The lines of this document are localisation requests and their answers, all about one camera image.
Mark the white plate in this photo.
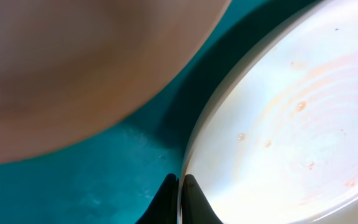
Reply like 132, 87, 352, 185
182, 0, 358, 224

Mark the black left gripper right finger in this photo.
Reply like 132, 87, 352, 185
181, 174, 223, 224

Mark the pink plate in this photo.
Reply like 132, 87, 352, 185
0, 0, 229, 164

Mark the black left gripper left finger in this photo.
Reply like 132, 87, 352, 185
136, 174, 179, 224

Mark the teal plastic tray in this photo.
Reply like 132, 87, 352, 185
0, 0, 310, 223

